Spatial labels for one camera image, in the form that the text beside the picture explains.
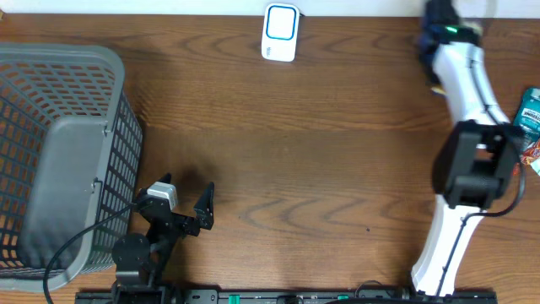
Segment teal blister pack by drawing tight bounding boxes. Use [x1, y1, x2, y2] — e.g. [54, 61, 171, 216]
[513, 87, 539, 143]

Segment red snack packet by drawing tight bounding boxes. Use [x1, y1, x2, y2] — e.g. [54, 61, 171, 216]
[521, 139, 540, 166]

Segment cream yellow snack bag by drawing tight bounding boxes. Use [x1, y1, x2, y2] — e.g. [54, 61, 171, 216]
[430, 86, 446, 95]

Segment green orange snack packet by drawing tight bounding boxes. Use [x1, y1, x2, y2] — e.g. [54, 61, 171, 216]
[531, 159, 540, 176]

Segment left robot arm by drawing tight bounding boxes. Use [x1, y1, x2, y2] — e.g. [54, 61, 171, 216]
[111, 173, 215, 304]

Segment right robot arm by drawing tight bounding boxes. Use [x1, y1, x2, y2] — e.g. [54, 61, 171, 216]
[411, 0, 526, 303]

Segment white barcode scanner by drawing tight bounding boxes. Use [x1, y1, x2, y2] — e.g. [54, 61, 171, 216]
[261, 3, 300, 62]

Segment grey plastic shopping basket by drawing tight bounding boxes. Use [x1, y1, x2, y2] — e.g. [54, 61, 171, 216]
[1, 42, 143, 292]

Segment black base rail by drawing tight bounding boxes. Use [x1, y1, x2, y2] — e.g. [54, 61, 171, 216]
[74, 287, 498, 304]

